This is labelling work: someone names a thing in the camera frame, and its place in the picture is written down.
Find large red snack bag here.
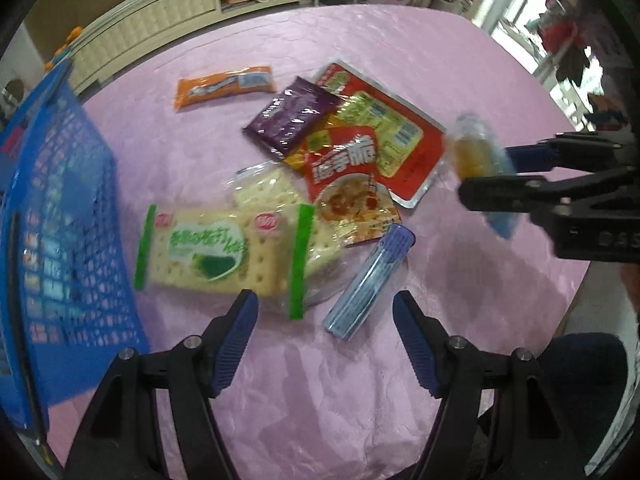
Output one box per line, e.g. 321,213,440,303
314,60,445,209

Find blue plastic basket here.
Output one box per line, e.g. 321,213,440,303
1,61,149,439

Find red noodle snack bag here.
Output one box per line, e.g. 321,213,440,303
285,126,401,245

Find blue wafer stick packet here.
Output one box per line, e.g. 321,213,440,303
322,223,416,340

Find green cracker pack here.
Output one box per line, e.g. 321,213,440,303
134,204,314,320

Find purple snack packet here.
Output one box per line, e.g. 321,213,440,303
243,77,342,159

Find clear cracker pack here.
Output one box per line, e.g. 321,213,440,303
226,162,352,308

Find orange snack bar packet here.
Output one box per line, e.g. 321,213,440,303
174,66,276,110

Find cream TV cabinet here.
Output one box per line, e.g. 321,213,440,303
67,0,316,96

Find oranges on cabinet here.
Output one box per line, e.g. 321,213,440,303
43,26,84,72

